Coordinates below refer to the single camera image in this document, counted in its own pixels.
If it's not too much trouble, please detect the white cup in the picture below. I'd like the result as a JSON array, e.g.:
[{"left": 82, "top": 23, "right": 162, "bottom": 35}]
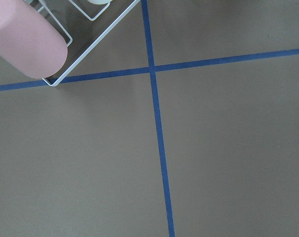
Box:
[{"left": 87, "top": 0, "right": 112, "bottom": 5}]

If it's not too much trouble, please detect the pink cup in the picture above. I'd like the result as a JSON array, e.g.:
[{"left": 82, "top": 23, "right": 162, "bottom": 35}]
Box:
[{"left": 0, "top": 0, "right": 68, "bottom": 79}]

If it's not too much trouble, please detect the white wire cup rack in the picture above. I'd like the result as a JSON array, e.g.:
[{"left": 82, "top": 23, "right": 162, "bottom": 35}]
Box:
[{"left": 28, "top": 0, "right": 139, "bottom": 87}]

